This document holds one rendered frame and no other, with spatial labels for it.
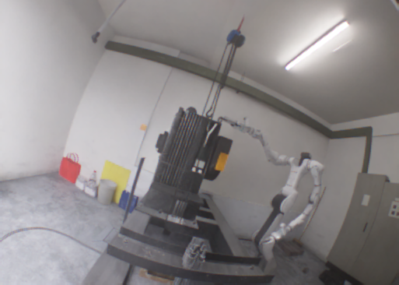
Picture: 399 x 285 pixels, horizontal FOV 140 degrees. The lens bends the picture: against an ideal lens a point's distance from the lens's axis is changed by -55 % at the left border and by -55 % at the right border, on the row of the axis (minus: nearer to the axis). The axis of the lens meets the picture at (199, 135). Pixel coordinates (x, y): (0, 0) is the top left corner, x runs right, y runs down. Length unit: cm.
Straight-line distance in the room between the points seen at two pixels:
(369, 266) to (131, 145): 421
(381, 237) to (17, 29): 508
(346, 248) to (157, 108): 399
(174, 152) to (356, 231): 300
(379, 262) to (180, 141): 320
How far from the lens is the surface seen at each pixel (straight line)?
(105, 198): 271
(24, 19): 229
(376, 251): 307
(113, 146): 284
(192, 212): 150
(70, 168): 315
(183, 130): 149
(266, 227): 172
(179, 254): 102
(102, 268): 82
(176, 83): 287
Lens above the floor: 127
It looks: 6 degrees up
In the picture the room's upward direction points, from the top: 19 degrees clockwise
